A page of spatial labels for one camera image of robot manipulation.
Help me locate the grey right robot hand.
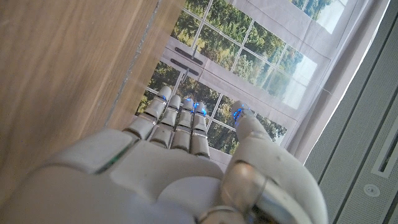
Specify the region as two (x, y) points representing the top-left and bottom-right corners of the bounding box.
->
(0, 85), (329, 224)

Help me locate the printed window backdrop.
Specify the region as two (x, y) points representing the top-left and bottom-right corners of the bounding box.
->
(133, 0), (391, 175)

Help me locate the round ceiling sensor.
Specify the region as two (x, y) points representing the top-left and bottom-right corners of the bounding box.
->
(363, 183), (381, 198)

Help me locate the ceiling slot vent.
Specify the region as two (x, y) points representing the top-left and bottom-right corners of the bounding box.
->
(371, 123), (398, 179)

